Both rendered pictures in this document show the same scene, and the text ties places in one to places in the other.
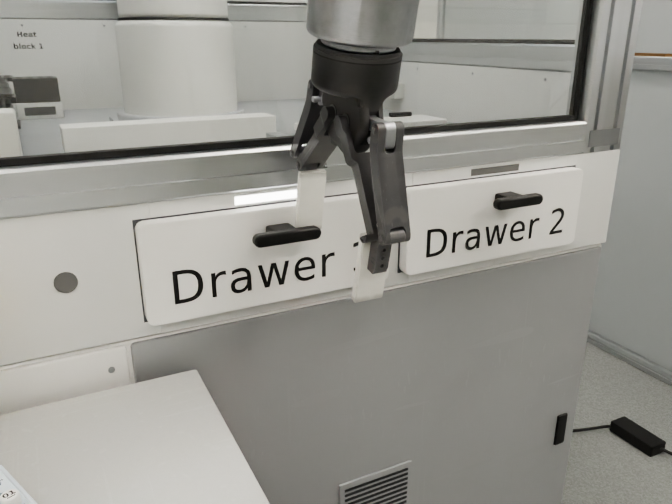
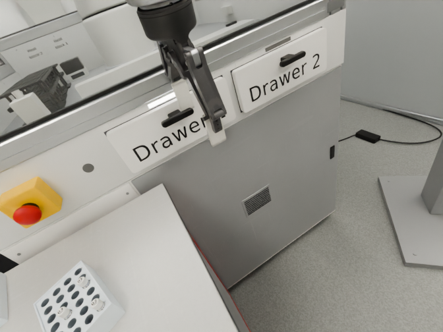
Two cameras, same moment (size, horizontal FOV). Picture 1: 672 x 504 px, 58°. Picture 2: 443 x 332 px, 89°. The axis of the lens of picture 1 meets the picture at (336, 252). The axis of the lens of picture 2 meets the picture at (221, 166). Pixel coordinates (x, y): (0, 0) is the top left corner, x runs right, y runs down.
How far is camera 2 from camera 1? 0.18 m
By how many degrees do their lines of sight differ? 20
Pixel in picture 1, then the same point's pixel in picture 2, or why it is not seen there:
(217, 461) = (173, 230)
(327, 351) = (219, 156)
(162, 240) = (120, 137)
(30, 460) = (100, 246)
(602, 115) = not seen: outside the picture
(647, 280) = (367, 65)
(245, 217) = (155, 113)
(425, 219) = (246, 83)
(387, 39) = not seen: outside the picture
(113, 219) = (94, 135)
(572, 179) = (321, 35)
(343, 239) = not seen: hidden behind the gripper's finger
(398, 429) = (260, 174)
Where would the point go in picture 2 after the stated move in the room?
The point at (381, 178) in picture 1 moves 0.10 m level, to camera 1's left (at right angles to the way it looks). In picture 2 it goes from (199, 85) to (134, 105)
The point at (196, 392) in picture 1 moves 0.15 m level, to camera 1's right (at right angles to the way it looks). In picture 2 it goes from (162, 195) to (224, 180)
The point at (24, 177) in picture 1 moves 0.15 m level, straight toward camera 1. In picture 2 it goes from (40, 131) to (25, 167)
